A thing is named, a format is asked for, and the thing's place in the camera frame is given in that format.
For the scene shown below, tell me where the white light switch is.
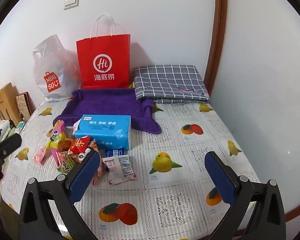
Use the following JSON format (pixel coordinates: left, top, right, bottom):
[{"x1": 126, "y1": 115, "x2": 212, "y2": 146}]
[{"x1": 64, "y1": 0, "x2": 80, "y2": 10}]

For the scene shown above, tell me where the red snack packet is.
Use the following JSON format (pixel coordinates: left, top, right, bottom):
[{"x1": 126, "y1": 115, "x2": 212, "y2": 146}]
[{"x1": 69, "y1": 135, "x2": 92, "y2": 155}]

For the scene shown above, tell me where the pale pink snack packet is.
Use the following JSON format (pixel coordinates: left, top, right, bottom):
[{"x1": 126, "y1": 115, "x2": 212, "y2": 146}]
[{"x1": 92, "y1": 155, "x2": 108, "y2": 187}]

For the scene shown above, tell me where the pink yellow snack packet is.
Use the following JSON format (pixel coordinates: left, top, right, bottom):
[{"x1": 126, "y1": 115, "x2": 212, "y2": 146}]
[{"x1": 45, "y1": 120, "x2": 65, "y2": 155}]

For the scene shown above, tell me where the white pink candy packet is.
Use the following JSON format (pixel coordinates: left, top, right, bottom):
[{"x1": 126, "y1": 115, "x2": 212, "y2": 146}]
[{"x1": 101, "y1": 154, "x2": 138, "y2": 185}]

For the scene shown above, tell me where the orange snack packet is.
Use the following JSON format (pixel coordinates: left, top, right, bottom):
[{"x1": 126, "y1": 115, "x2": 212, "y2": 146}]
[{"x1": 57, "y1": 140, "x2": 72, "y2": 153}]

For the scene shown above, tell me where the small blue snack packet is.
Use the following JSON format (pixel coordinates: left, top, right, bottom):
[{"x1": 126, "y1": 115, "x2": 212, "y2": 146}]
[{"x1": 105, "y1": 149, "x2": 127, "y2": 158}]

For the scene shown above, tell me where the pink peach snack packet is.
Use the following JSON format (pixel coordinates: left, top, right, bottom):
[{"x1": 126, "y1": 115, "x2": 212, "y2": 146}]
[{"x1": 34, "y1": 147, "x2": 49, "y2": 165}]

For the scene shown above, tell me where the white plastic shopping bag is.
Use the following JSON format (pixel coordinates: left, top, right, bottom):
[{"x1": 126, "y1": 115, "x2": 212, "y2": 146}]
[{"x1": 32, "y1": 34, "x2": 82, "y2": 102}]

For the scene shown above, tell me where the red paper bag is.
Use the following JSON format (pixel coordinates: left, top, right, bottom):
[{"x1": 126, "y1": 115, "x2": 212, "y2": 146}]
[{"x1": 76, "y1": 14, "x2": 131, "y2": 90}]

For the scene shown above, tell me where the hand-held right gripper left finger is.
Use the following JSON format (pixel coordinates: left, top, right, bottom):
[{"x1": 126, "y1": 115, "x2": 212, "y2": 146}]
[{"x1": 19, "y1": 148, "x2": 102, "y2": 240}]

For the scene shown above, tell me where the blue tissue pack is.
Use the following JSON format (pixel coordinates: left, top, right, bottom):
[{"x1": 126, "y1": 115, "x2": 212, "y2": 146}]
[{"x1": 72, "y1": 114, "x2": 132, "y2": 150}]

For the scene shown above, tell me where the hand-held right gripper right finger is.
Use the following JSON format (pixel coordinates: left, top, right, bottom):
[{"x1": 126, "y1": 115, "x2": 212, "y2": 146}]
[{"x1": 204, "y1": 151, "x2": 287, "y2": 240}]

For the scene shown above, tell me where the wooden headboard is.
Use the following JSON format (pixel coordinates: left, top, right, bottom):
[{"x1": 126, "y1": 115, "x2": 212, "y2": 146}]
[{"x1": 0, "y1": 82, "x2": 22, "y2": 128}]

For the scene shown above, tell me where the brown wooden door frame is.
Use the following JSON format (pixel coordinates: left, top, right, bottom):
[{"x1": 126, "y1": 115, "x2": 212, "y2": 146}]
[{"x1": 204, "y1": 0, "x2": 228, "y2": 98}]

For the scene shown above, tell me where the pink striped snack packet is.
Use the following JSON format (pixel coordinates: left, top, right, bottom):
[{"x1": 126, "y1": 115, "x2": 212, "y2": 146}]
[{"x1": 51, "y1": 150, "x2": 63, "y2": 167}]

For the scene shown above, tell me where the purple towel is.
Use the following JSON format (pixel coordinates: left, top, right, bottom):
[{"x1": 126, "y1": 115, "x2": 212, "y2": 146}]
[{"x1": 52, "y1": 87, "x2": 162, "y2": 135}]

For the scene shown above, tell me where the grey checked folded cloth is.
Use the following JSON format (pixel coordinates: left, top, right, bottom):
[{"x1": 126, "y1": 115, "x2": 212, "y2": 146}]
[{"x1": 133, "y1": 65, "x2": 210, "y2": 105}]

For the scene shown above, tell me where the green pink snack packet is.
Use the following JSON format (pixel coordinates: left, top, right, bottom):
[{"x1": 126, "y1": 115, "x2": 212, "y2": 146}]
[{"x1": 57, "y1": 152, "x2": 77, "y2": 174}]

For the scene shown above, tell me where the fruit print table cover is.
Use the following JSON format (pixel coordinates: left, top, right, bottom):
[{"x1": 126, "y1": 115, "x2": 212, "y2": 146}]
[{"x1": 0, "y1": 97, "x2": 262, "y2": 240}]

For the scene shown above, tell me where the white spotted cloth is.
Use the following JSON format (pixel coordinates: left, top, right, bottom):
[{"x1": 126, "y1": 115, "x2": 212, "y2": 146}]
[{"x1": 0, "y1": 119, "x2": 11, "y2": 150}]

